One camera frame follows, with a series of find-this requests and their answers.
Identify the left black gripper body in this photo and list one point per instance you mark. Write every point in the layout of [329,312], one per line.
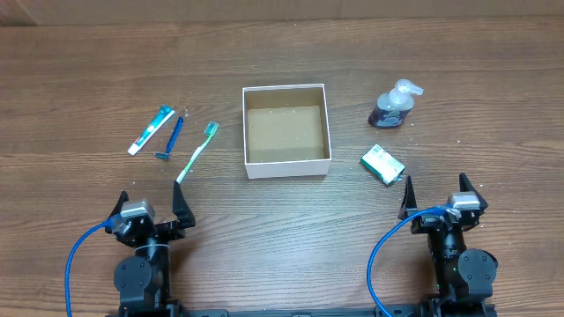
[169,232]

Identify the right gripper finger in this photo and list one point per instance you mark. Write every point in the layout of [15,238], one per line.
[409,204]
[466,186]

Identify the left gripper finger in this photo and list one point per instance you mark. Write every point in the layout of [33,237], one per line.
[180,208]
[116,212]

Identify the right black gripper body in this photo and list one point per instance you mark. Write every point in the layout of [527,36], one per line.
[424,224]

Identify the green white soap bar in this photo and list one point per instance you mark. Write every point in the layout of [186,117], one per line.
[382,164]

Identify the blue disposable razor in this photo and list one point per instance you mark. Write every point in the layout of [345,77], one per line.
[170,144]

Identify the green white toothbrush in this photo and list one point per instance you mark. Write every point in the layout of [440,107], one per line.
[210,131]

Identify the teal white toothpaste tube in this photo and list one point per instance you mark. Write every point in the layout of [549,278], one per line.
[164,114]

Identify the hand soap pump bottle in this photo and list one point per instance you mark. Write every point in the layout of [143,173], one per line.
[392,107]

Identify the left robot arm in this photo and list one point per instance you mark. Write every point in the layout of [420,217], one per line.
[144,279]

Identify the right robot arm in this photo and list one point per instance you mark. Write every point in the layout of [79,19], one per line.
[464,276]

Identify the white cardboard box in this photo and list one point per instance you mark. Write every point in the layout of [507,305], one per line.
[286,131]

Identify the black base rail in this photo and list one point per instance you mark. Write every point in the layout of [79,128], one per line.
[299,313]

